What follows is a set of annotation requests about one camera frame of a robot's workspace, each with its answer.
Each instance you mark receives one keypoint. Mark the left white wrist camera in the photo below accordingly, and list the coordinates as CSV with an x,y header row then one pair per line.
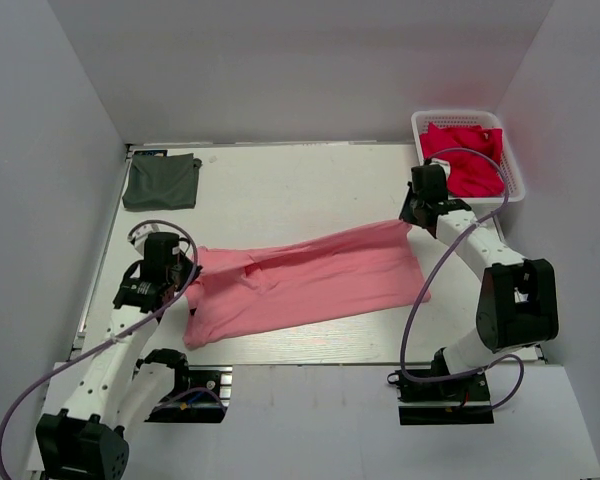
x,y
138,238

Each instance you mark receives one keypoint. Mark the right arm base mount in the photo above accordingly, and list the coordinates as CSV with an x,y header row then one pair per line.
x,y
465,401

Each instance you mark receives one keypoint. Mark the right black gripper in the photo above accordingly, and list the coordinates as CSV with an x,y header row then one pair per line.
x,y
406,214

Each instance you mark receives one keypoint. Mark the white plastic basket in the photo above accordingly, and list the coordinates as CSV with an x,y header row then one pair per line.
x,y
508,169

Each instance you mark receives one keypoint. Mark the blue label sticker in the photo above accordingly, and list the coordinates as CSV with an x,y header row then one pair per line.
x,y
149,152

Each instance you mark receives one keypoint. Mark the red t-shirt in basket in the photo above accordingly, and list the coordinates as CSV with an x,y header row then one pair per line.
x,y
469,175

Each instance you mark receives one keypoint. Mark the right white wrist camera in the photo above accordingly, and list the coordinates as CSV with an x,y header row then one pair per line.
x,y
444,165

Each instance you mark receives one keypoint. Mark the folded dark grey t-shirt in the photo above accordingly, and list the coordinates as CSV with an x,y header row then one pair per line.
x,y
157,183

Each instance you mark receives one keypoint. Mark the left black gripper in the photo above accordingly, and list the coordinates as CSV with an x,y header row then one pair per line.
x,y
189,266

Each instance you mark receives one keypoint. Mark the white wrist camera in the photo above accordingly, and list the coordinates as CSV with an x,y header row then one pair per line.
x,y
444,165
138,238

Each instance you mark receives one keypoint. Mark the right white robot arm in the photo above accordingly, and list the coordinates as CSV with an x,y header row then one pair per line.
x,y
517,304

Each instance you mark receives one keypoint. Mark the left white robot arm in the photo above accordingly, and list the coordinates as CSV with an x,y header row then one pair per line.
x,y
89,437

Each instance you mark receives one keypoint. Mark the pink t-shirt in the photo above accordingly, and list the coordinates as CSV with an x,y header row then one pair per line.
x,y
251,291

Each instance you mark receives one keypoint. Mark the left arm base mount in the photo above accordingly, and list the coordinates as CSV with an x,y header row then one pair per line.
x,y
203,399

